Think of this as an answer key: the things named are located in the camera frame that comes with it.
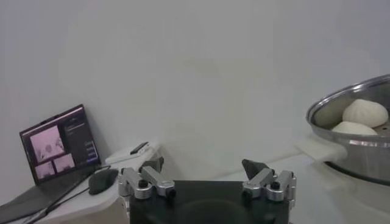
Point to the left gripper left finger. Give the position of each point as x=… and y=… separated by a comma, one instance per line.
x=157, y=181

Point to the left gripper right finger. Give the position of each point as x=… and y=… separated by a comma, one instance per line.
x=260, y=181

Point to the white steamed baozi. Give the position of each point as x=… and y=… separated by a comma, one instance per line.
x=365, y=112
x=353, y=129

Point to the stainless steel steamer basket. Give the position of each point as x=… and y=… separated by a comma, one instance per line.
x=365, y=158

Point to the black white smartphone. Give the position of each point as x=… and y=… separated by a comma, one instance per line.
x=139, y=148

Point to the flat white box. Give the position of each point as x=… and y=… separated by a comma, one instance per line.
x=119, y=157

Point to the black computer mouse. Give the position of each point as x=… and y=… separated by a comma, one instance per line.
x=102, y=181

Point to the white side table with mouse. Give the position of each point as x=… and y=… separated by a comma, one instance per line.
x=100, y=207

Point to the laptop beside black mouse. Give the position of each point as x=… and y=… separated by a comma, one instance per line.
x=61, y=146

